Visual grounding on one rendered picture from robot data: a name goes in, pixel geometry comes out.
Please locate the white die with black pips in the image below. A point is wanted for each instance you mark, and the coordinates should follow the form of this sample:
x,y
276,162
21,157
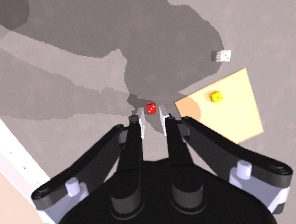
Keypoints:
x,y
223,56

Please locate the tan mat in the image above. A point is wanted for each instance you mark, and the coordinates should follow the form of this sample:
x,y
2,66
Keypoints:
x,y
236,116

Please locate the yellow die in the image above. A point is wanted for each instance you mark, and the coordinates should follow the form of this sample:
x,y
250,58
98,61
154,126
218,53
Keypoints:
x,y
215,96

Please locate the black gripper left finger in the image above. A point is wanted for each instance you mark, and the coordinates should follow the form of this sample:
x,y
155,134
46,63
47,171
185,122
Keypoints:
x,y
54,198

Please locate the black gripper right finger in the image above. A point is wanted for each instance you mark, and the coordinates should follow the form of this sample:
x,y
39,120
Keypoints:
x,y
265,178

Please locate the red die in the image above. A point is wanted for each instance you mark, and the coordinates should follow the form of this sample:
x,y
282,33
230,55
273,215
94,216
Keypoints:
x,y
151,108

